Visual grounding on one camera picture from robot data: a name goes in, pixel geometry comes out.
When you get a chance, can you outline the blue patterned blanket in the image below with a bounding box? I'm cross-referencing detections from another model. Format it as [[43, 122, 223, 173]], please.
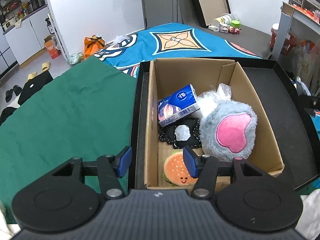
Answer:
[[94, 23, 259, 78]]

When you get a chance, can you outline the grey pink plush paw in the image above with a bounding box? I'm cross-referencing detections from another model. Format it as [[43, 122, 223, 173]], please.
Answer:
[[200, 100, 258, 162]]

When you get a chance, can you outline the red basket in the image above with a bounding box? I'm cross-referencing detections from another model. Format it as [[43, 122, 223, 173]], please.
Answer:
[[269, 27, 297, 55]]

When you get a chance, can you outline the brown cardboard box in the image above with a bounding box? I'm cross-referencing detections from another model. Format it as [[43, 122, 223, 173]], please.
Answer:
[[143, 57, 285, 190]]

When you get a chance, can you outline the red pink small toy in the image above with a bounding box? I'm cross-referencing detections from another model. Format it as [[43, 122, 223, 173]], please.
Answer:
[[228, 26, 241, 34]]

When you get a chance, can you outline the blue grey knitted toy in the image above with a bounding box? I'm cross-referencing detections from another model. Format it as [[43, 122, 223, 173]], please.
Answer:
[[296, 76, 311, 96]]

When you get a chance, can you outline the green cloth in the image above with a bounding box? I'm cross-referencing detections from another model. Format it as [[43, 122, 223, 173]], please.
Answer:
[[1, 57, 137, 224]]

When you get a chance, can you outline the clear plastic bag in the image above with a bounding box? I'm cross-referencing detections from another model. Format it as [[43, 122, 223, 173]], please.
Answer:
[[114, 35, 129, 43]]

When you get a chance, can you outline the plush hamburger toy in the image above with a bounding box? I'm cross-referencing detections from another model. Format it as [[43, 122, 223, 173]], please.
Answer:
[[163, 151, 197, 186]]

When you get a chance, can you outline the black stool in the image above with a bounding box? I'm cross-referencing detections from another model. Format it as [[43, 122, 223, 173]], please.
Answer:
[[18, 70, 53, 106]]

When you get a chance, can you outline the clear bubble wrap bag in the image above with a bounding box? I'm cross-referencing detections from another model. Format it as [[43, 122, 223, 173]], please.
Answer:
[[193, 83, 232, 120]]

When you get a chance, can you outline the black stitched plush toy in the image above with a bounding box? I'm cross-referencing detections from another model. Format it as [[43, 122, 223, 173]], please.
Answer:
[[158, 117, 202, 149]]

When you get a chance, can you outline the black slipper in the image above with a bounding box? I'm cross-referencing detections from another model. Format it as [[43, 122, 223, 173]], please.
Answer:
[[5, 85, 22, 102]]

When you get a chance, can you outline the white plastic bottle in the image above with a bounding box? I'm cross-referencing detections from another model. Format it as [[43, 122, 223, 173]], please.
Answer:
[[212, 14, 239, 27]]

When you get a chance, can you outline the grey desk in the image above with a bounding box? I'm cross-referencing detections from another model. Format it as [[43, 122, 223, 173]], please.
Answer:
[[270, 2, 319, 61]]

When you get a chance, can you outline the grey floor mat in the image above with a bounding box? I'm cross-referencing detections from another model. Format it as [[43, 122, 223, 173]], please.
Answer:
[[193, 24, 271, 59]]

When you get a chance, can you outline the yellow slipper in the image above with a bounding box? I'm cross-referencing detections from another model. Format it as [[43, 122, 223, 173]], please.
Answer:
[[41, 61, 50, 73], [27, 72, 37, 82]]

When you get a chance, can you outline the orange carton on floor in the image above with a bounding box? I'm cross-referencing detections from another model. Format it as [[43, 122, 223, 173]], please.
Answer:
[[44, 35, 61, 59]]

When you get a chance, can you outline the white fleece blanket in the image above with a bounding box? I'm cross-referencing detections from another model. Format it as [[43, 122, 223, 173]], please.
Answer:
[[296, 189, 319, 239]]

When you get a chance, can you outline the blue tissue pack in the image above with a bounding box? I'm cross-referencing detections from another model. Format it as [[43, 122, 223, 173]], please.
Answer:
[[157, 84, 200, 127]]

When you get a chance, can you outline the orange bag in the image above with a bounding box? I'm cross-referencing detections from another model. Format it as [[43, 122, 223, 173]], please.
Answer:
[[84, 35, 105, 59]]

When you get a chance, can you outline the black shallow tray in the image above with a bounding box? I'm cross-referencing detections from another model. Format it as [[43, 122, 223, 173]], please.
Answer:
[[127, 57, 319, 190]]

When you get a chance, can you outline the white adapter box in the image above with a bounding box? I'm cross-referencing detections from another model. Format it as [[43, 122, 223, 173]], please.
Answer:
[[208, 25, 220, 32]]

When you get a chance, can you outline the white kitchen cabinet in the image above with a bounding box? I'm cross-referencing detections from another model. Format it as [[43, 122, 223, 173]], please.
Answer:
[[4, 5, 50, 64]]

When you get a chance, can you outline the printed white carton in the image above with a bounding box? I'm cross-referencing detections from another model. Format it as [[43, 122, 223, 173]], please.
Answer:
[[219, 23, 229, 33]]

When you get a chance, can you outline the green lidded jar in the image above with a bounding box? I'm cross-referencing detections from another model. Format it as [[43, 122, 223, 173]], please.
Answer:
[[230, 20, 241, 29]]

